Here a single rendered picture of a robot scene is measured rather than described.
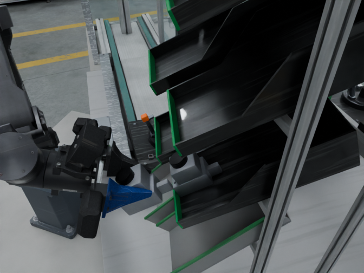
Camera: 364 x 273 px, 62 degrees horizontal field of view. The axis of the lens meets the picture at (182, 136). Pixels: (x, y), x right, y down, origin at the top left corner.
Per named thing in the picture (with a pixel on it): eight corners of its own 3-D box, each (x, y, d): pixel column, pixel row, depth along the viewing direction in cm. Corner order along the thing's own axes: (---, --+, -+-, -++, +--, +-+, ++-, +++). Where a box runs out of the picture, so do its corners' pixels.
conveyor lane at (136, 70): (143, 193, 96) (140, 171, 89) (114, 70, 158) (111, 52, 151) (227, 175, 102) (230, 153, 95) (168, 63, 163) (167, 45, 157)
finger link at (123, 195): (101, 219, 44) (106, 192, 41) (103, 200, 47) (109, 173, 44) (147, 224, 46) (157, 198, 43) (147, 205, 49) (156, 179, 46)
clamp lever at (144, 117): (151, 135, 96) (141, 118, 91) (150, 131, 98) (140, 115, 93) (161, 130, 96) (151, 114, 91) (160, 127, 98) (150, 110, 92)
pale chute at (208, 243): (174, 288, 61) (157, 283, 59) (169, 231, 71) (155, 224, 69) (292, 221, 50) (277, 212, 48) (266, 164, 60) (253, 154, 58)
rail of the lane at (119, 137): (126, 210, 91) (121, 187, 84) (102, 72, 156) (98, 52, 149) (144, 206, 92) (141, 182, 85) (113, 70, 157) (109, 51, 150)
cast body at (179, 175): (180, 197, 53) (160, 175, 49) (178, 179, 56) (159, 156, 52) (224, 180, 51) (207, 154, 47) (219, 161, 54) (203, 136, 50)
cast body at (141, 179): (129, 216, 50) (104, 192, 46) (130, 196, 54) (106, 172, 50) (174, 197, 49) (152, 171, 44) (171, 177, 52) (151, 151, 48)
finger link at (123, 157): (105, 180, 51) (111, 153, 47) (108, 164, 53) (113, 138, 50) (147, 184, 52) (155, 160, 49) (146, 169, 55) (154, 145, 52)
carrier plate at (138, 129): (140, 174, 90) (139, 169, 89) (128, 125, 108) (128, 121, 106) (216, 158, 95) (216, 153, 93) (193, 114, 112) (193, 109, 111)
